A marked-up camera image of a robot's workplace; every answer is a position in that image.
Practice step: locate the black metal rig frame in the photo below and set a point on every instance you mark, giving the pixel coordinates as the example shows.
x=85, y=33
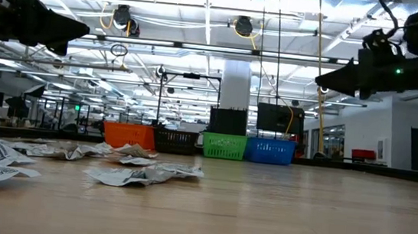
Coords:
x=191, y=75

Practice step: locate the black ribbed box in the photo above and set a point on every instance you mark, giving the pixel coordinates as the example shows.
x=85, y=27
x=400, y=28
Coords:
x=228, y=120

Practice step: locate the blue plastic basket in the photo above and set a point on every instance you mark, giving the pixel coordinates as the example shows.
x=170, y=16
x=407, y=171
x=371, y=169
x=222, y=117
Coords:
x=270, y=151

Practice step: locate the long ceiling light bar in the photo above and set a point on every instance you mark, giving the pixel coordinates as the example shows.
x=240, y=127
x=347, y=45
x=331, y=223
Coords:
x=143, y=41

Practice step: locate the green plastic basket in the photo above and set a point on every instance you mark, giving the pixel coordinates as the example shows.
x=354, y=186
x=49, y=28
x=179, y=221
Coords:
x=224, y=146

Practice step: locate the orange plastic basket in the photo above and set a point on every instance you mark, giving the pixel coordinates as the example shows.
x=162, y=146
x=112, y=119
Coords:
x=128, y=136

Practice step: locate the white square column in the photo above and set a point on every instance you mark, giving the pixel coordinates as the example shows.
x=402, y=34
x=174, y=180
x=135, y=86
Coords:
x=235, y=85

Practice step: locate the black plastic basket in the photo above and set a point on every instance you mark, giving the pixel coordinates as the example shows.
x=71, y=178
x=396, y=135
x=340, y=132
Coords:
x=175, y=142

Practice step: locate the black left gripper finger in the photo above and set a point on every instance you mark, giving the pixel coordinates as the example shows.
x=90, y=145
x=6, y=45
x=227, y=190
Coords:
x=56, y=29
x=58, y=49

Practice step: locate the red bin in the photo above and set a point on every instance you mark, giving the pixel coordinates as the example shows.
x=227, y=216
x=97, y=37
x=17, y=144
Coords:
x=364, y=154

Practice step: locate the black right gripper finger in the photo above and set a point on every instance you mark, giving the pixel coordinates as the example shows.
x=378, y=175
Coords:
x=341, y=78

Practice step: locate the black upright panel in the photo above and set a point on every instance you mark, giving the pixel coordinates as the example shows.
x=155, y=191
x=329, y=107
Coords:
x=416, y=148

